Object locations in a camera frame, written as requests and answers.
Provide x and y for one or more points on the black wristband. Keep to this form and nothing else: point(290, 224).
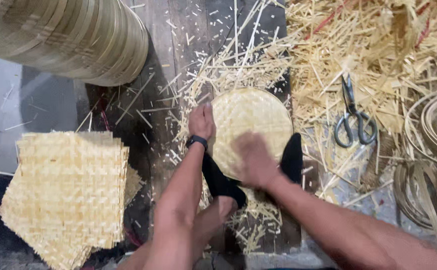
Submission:
point(196, 141)

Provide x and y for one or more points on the person's left hand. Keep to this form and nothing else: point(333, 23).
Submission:
point(201, 122)

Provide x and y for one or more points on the stack of square woven mats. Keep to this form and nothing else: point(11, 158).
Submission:
point(68, 195)

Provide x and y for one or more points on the pile of bamboo hoop rims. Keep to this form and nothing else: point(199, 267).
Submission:
point(428, 157)

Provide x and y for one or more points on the round woven bamboo tray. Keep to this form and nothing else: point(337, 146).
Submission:
point(252, 123)

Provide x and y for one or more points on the person's left fingers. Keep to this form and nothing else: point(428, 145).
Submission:
point(205, 108)

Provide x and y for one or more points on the heap of bamboo strip offcuts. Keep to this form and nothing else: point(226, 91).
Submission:
point(338, 75)

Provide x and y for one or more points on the person's leg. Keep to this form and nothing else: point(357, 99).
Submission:
point(207, 221)

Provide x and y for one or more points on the grey metal scissors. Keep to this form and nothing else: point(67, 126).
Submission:
point(352, 116)

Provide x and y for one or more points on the black sock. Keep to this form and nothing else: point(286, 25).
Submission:
point(222, 183)
point(292, 157)

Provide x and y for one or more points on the stack of round bamboo baskets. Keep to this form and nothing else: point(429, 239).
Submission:
point(64, 37)

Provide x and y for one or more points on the person's right hand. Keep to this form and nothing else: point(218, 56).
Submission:
point(256, 161)

